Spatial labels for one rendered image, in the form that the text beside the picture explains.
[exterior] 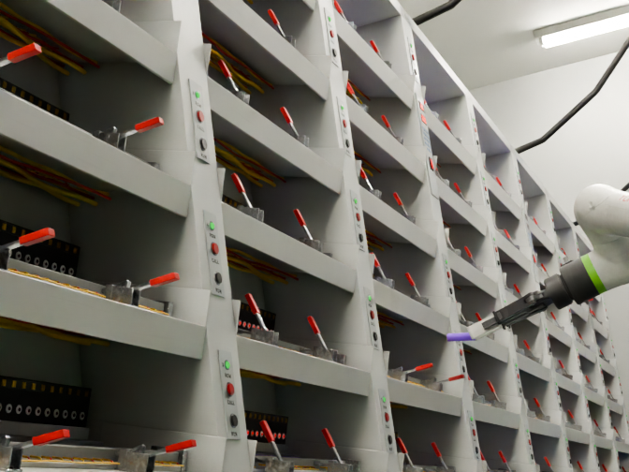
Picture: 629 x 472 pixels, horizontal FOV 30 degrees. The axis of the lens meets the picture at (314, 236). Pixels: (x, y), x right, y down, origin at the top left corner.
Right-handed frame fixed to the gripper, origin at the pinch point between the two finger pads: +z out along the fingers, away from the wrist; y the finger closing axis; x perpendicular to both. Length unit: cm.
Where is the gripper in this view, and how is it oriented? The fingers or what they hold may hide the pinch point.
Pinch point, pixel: (484, 327)
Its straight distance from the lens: 267.8
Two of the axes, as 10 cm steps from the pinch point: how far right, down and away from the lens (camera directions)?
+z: -8.6, 4.6, 2.4
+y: -3.6, -2.0, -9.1
